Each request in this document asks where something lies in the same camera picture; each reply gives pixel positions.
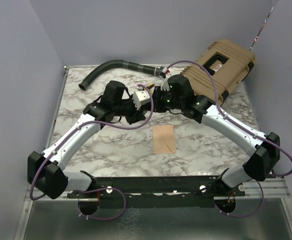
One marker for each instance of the pink tan envelope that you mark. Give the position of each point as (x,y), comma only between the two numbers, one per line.
(163,139)

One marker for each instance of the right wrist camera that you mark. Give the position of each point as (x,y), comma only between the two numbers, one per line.
(165,75)

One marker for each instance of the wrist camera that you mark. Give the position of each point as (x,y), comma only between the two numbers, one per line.
(141,97)
(165,75)

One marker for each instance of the tan plastic toolbox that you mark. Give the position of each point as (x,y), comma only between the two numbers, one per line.
(227,62)

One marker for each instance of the aluminium rail frame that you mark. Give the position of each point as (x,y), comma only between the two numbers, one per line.
(270,189)

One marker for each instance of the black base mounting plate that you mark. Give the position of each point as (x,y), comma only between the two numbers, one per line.
(156,192)

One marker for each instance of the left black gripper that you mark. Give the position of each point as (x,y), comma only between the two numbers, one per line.
(138,115)

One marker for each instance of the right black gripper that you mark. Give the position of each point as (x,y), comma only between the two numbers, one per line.
(157,93)

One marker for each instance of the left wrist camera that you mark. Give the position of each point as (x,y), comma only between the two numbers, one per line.
(141,97)

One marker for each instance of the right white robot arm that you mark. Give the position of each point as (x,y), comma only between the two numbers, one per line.
(177,94)

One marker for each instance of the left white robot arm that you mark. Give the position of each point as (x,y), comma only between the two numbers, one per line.
(45,172)

